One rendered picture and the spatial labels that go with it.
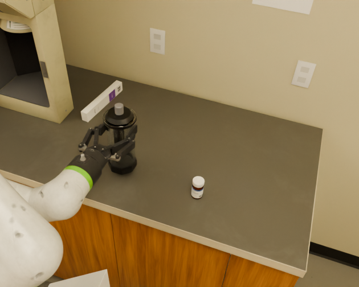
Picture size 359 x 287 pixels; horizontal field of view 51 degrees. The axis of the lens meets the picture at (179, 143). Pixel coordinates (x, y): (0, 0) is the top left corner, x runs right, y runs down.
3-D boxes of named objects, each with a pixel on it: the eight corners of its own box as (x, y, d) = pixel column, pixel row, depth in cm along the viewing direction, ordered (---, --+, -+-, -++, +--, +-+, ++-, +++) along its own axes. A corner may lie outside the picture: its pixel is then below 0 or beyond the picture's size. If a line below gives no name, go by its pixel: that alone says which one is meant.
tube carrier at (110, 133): (115, 148, 143) (112, 102, 128) (142, 156, 140) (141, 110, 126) (101, 168, 135) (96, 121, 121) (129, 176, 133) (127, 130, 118)
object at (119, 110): (113, 109, 129) (112, 93, 124) (138, 117, 127) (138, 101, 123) (100, 126, 122) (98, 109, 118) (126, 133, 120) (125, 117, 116)
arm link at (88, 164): (65, 187, 111) (93, 196, 109) (61, 156, 103) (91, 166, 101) (76, 174, 115) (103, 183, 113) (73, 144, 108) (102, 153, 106)
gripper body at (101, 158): (101, 160, 107) (115, 141, 114) (74, 152, 109) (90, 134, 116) (102, 179, 112) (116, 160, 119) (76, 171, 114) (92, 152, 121)
